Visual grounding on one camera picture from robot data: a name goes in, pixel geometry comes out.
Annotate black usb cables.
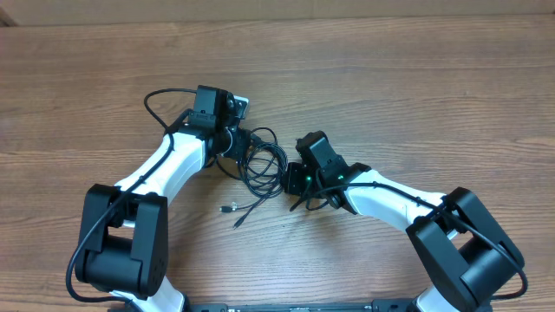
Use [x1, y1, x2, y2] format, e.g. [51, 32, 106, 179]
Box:
[214, 126, 291, 230]

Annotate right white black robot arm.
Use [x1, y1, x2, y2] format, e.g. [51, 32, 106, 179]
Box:
[282, 131, 528, 311]

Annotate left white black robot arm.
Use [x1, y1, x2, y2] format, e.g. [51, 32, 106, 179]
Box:
[65, 86, 250, 311]

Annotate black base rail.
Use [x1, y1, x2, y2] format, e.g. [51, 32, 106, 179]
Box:
[181, 297, 493, 312]

